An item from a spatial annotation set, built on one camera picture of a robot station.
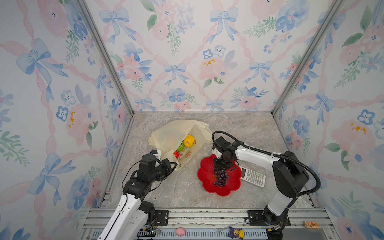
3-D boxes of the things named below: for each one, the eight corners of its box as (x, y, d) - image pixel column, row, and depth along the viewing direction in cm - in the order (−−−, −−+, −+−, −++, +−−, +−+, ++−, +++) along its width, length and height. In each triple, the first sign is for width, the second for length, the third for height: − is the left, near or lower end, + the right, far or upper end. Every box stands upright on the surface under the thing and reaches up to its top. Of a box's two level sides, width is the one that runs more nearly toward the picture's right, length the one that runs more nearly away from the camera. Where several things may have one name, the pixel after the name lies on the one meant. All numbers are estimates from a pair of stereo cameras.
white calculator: (238, 178, 89) (239, 176, 88) (240, 167, 93) (241, 166, 92) (263, 187, 86) (264, 186, 84) (264, 176, 90) (266, 175, 88)
